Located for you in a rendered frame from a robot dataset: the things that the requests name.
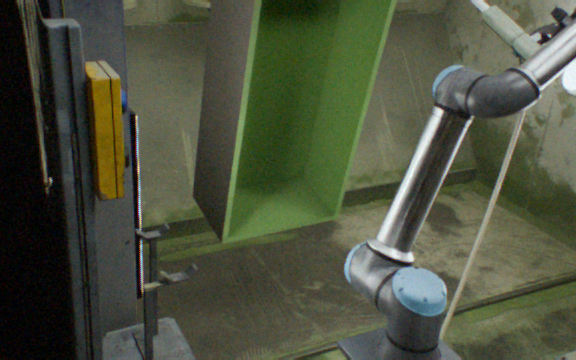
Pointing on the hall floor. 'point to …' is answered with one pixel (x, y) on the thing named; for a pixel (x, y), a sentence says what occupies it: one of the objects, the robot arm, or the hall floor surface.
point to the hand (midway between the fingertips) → (522, 54)
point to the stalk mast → (74, 182)
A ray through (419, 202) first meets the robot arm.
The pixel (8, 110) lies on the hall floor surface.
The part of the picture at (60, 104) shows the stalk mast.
